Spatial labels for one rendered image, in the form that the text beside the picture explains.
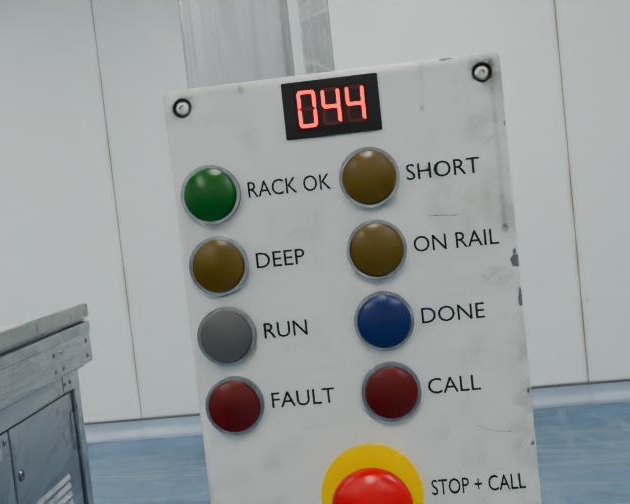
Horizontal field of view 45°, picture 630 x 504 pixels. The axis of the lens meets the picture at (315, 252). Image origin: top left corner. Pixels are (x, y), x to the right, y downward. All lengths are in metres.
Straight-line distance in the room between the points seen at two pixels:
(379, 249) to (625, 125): 3.77
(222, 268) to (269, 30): 0.15
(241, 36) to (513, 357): 0.23
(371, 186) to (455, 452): 0.14
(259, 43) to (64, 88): 3.90
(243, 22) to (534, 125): 3.60
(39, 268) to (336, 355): 4.02
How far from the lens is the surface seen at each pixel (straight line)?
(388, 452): 0.40
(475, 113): 0.39
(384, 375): 0.38
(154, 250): 4.14
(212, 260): 0.38
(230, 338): 0.38
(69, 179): 4.29
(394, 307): 0.38
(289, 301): 0.39
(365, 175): 0.37
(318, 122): 0.38
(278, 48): 0.45
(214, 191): 0.38
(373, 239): 0.37
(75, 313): 1.91
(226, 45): 0.46
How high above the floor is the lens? 1.11
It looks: 3 degrees down
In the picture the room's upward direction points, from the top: 6 degrees counter-clockwise
